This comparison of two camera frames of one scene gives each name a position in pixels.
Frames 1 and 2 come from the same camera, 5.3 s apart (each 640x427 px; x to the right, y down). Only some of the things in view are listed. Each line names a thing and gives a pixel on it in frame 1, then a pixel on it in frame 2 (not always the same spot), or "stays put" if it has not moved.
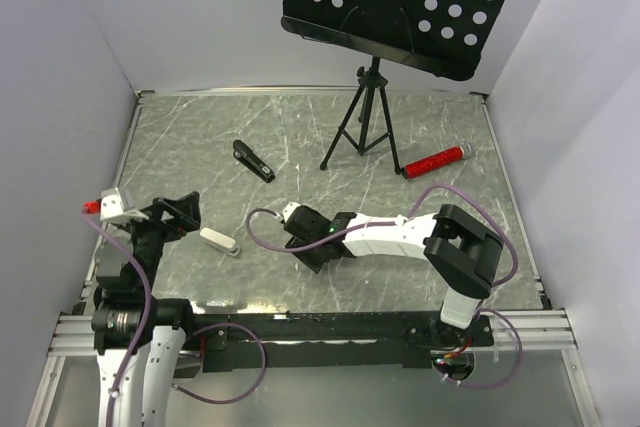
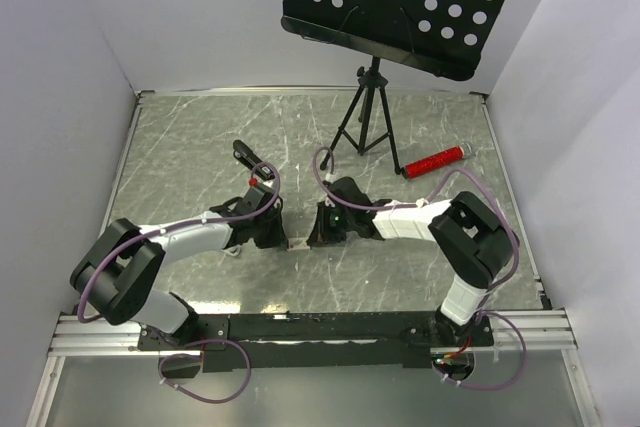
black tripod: x=370 y=79 stays put
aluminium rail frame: x=540 y=333 stays put
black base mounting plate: x=293 y=339 stays put
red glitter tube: x=465 y=151 stays put
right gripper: x=313 y=261 to x=322 y=234
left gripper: x=184 y=215 to x=278 y=238
